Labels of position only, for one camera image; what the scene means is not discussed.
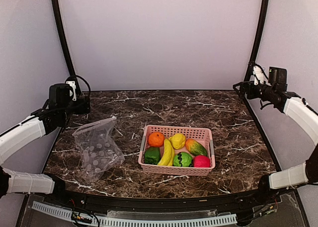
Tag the black frame post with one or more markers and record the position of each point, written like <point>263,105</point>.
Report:
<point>257,39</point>
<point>63,42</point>

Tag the green toy bell pepper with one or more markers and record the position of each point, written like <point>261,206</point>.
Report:
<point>152,156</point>

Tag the clear zip top bag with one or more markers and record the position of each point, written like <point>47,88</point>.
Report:
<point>98,151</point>

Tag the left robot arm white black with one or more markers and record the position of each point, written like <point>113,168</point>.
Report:
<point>64,100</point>

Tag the yellow toy lemon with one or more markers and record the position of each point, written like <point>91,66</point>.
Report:
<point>178,141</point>

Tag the left black frame post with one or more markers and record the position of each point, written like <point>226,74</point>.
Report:
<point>63,42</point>

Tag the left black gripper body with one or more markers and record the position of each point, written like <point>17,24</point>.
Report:
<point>80,110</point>

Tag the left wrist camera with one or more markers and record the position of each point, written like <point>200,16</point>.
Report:
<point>72,87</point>

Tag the orange toy fruit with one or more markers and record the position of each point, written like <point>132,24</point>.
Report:
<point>156,139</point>

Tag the right black frame post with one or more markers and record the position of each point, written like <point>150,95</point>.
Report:
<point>257,39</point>

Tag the green toy cabbage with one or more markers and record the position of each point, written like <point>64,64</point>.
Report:
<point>183,159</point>

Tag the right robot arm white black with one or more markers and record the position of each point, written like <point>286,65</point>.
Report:
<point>272,88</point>

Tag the yellow toy banana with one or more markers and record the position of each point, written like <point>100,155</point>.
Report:
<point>168,154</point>

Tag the orange green toy mango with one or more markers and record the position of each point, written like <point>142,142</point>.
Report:
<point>195,148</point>

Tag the black front rail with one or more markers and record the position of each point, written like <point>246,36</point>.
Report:
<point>244,204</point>

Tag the white slotted cable duct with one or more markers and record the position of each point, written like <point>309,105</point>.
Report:
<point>137,219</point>

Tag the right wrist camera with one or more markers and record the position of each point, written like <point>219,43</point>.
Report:
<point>258,75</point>

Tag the red toy apple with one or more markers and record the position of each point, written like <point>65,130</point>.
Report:
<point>201,161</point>

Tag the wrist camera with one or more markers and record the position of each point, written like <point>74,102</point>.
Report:
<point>258,75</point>
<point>72,87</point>

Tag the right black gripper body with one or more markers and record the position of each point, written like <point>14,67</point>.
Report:
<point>251,94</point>

